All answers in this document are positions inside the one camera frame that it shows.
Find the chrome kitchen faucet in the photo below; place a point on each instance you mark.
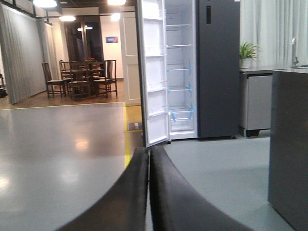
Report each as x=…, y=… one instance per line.
x=294, y=56

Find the dark grey fridge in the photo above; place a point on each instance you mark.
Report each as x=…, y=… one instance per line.
x=203, y=67

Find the wooden chair front middle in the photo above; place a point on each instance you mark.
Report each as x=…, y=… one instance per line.
x=79, y=83

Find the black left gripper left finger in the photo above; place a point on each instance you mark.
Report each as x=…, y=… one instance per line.
x=123, y=207

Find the grey stone kitchen counter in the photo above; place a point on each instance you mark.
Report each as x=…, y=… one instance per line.
x=288, y=165

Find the wooden dining table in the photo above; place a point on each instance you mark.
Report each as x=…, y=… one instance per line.
x=93, y=73

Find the steel under-counter cabinet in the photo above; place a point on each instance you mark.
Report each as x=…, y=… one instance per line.
x=255, y=91

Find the grey floor label sign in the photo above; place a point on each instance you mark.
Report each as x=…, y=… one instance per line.
x=133, y=126

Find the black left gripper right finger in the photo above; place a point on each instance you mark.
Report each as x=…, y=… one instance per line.
x=177, y=206

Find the wooden chair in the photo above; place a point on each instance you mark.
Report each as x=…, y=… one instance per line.
x=108, y=83
x=79, y=83
x=50, y=82

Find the blue wall sign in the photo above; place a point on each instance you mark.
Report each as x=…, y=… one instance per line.
x=111, y=39

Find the wooden chair left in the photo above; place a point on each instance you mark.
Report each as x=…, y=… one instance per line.
x=50, y=82

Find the potted green plant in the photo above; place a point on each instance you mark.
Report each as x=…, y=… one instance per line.
x=248, y=51

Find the wooden chair right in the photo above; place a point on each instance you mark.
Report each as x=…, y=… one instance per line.
x=108, y=83

